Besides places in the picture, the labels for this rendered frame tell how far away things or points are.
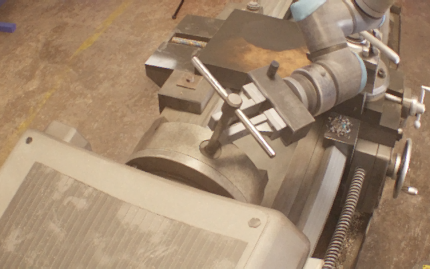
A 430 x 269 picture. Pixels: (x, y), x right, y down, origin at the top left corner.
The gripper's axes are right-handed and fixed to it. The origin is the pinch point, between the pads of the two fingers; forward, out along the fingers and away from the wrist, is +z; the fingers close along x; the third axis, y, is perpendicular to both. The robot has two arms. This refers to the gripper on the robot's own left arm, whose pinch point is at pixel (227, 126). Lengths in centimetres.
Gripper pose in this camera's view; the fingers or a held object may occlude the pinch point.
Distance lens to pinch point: 89.3
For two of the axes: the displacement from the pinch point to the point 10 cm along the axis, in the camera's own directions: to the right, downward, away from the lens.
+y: 2.5, -5.8, -7.8
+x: 5.5, 7.4, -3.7
